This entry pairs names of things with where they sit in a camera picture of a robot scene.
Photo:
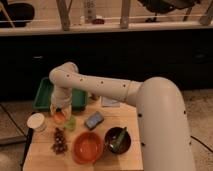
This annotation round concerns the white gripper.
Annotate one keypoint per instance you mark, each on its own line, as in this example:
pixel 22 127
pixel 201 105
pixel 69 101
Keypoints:
pixel 61 98

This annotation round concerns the red orange apple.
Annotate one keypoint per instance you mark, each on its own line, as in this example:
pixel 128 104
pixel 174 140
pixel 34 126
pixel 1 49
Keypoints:
pixel 59 118

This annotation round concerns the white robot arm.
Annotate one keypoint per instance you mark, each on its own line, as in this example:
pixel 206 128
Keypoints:
pixel 162 117

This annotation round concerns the green plastic cup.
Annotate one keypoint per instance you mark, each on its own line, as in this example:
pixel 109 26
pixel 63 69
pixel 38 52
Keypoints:
pixel 70 124

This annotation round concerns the white paper cup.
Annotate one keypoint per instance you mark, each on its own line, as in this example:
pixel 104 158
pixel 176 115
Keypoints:
pixel 37 122

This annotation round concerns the green plastic tray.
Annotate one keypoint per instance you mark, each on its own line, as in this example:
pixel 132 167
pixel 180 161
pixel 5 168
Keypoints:
pixel 43 97

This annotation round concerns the blue sponge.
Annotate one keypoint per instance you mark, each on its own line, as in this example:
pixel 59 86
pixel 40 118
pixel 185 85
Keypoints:
pixel 92 121

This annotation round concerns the bunch of dark grapes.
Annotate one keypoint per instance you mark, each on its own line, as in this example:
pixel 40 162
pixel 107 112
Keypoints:
pixel 60 145

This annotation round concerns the orange bowl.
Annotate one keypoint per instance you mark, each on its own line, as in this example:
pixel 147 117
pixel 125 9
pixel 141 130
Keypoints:
pixel 87 148

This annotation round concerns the dark bowl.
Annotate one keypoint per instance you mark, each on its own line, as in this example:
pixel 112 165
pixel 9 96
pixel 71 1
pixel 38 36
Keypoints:
pixel 112 134

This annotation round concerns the green utensil in bowl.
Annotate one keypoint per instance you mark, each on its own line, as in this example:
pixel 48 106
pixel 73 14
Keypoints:
pixel 115 144

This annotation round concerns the dark red background object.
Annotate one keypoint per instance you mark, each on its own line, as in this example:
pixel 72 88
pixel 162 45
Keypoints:
pixel 98 21

